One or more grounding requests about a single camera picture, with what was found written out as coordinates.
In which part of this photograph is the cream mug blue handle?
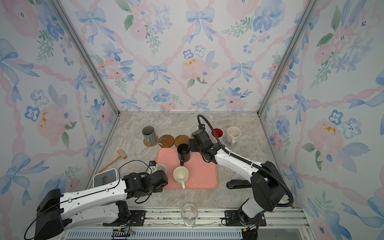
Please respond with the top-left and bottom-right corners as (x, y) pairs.
(157, 164), (167, 174)

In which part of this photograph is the white mug red interior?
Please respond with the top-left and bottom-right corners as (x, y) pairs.
(211, 128), (224, 139)

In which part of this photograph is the plain brown wooden coaster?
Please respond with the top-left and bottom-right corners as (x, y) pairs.
(175, 135), (190, 147)

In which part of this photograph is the grey-blue woven round coaster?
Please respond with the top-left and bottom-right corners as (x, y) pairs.
(223, 139), (237, 146)

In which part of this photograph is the white speckled mug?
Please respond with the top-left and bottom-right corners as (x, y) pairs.
(225, 126), (242, 144)

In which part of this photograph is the brown wooden coaster white streak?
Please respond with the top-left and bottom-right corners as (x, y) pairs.
(159, 135), (175, 148)

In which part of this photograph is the grey ceramic mug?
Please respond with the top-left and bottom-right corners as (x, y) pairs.
(142, 126), (158, 145)

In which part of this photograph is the woven rattan round coaster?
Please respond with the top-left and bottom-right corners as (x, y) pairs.
(143, 139), (159, 148)

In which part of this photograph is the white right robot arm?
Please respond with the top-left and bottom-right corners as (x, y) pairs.
(191, 129), (293, 227)

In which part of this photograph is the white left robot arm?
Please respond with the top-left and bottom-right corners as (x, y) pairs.
(34, 170), (168, 240)

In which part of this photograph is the black ceramic mug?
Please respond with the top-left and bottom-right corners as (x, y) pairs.
(177, 144), (191, 166)

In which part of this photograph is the cream ceramic mug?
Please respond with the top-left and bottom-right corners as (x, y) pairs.
(173, 166), (189, 190)

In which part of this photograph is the pink rectangular tray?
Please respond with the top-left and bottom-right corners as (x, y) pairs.
(156, 148), (218, 190)

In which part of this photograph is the wooden mallet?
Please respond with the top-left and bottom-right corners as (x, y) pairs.
(98, 149), (128, 173)

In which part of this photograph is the clear glass dome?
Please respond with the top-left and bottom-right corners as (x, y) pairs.
(181, 204), (199, 227)

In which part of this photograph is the black stapler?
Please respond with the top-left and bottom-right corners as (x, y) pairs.
(227, 180), (252, 190)

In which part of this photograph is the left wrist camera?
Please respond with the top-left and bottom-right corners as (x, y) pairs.
(149, 161), (157, 173)

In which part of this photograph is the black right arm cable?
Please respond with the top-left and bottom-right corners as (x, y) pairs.
(196, 114), (295, 208)

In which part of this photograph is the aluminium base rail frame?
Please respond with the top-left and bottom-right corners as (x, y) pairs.
(56, 208), (315, 240)

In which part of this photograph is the aluminium left corner post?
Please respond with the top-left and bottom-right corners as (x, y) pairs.
(48, 0), (120, 116)

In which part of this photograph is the aluminium corner post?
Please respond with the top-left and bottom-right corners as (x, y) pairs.
(257, 0), (318, 118)
(48, 0), (120, 116)

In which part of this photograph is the aluminium right corner post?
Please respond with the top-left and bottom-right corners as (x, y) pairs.
(257, 0), (318, 118)

